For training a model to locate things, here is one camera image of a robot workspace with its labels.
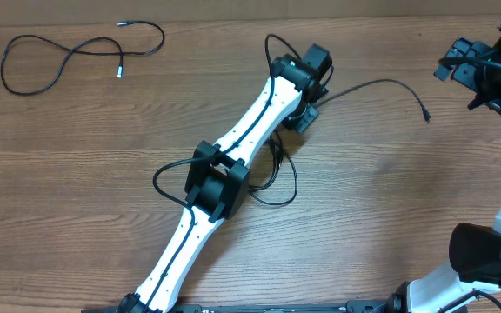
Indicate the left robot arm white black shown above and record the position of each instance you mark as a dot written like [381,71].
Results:
[219,176]

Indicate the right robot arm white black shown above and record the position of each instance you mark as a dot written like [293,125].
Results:
[473,267]

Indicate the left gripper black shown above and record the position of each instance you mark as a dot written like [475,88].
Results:
[302,123]

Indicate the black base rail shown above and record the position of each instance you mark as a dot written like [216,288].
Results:
[352,306]

